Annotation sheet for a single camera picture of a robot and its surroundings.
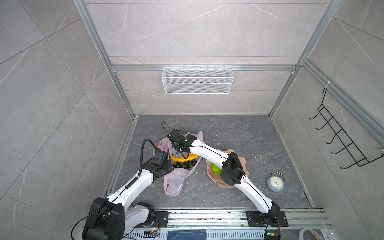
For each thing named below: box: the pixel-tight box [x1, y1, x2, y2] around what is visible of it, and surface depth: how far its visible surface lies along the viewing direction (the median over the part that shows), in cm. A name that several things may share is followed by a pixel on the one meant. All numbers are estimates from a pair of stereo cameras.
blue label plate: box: [167, 229, 207, 240], surface depth 70 cm
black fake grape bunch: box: [173, 159, 197, 169], surface depth 92 cm
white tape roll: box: [299, 228, 322, 240], surface depth 70 cm
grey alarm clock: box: [266, 171, 286, 193], surface depth 83 cm
